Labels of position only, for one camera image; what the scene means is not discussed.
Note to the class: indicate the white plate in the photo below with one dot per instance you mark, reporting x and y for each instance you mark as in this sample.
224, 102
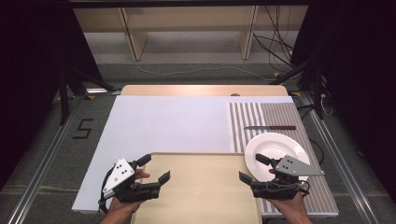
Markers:
274, 146

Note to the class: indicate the wooden cutting board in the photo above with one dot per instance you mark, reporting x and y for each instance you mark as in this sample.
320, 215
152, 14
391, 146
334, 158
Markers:
202, 193

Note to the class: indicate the person's left hand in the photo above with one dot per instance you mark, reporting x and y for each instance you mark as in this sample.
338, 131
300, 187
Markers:
121, 207

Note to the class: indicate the dark curtain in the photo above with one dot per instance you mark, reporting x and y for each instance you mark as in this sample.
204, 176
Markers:
31, 77
364, 77

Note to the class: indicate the wooden table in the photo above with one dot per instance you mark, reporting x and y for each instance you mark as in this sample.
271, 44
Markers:
186, 90

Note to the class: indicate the grey striped placemat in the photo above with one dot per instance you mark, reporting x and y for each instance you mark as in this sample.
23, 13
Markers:
280, 115

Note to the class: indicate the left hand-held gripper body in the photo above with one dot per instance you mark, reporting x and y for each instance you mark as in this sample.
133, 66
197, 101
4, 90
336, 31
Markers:
120, 175

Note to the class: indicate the black tape numeral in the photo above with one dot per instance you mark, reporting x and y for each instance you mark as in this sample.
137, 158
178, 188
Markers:
81, 137

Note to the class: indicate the white board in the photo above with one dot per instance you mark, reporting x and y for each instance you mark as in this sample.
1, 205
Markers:
171, 124

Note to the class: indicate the black tripod stand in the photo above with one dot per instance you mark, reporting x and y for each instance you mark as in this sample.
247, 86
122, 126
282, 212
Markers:
63, 99
317, 93

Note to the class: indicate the wooden bench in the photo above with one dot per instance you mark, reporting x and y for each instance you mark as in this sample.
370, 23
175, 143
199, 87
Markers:
186, 18

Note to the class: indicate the person's right hand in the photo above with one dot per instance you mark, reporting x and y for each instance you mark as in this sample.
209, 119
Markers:
291, 206

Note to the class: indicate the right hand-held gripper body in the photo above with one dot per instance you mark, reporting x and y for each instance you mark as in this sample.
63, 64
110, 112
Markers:
292, 166

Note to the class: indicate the metal floor rail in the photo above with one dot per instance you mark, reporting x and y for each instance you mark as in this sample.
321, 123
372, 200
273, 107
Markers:
342, 168
40, 174

